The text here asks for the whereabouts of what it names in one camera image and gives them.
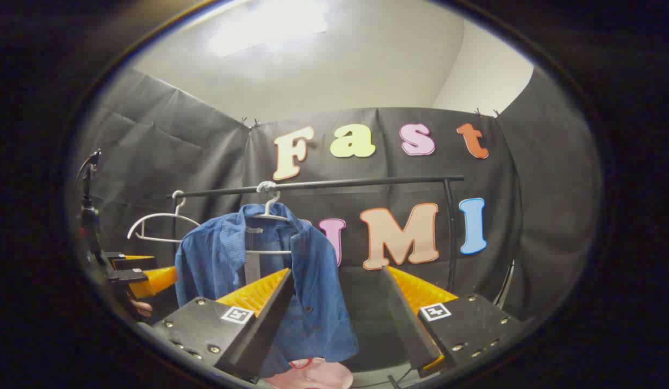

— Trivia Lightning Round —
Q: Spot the black clothes rack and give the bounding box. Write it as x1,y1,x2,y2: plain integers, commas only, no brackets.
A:
167,175,516,311

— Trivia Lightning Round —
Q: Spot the white clothes hanger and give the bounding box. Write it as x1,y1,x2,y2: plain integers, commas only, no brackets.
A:
127,190,201,244
245,181,293,256

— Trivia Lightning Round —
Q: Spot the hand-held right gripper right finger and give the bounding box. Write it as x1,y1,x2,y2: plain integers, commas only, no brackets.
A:
380,265,524,379

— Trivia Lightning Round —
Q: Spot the blue shirt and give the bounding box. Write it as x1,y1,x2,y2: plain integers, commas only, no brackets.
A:
175,203,360,379

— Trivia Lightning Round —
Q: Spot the ceiling light panel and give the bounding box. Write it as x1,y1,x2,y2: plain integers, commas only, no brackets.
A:
209,0,331,58

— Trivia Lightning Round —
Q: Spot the pink laundry hamper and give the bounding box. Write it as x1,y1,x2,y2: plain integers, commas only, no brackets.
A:
264,357,354,389

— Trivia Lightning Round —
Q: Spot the black backdrop cloth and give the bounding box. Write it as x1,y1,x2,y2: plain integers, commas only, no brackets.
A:
70,68,603,373

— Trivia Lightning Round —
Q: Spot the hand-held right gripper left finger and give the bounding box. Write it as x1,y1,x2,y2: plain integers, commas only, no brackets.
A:
151,267,296,384

